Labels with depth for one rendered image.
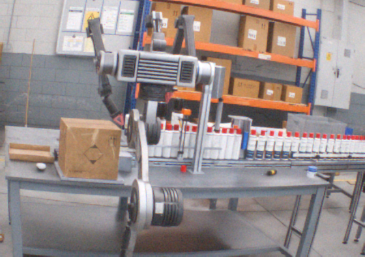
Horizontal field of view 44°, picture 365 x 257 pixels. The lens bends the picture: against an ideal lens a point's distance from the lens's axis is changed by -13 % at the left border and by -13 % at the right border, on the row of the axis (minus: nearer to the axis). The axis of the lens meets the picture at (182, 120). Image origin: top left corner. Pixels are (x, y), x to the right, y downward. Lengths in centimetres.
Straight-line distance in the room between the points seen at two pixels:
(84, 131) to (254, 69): 583
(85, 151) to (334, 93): 642
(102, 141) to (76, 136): 15
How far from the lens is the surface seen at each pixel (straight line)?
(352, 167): 401
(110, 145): 261
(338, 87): 857
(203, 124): 307
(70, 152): 258
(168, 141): 315
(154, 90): 251
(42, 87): 757
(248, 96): 738
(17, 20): 755
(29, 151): 312
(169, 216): 218
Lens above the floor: 161
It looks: 9 degrees down
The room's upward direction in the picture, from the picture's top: 7 degrees clockwise
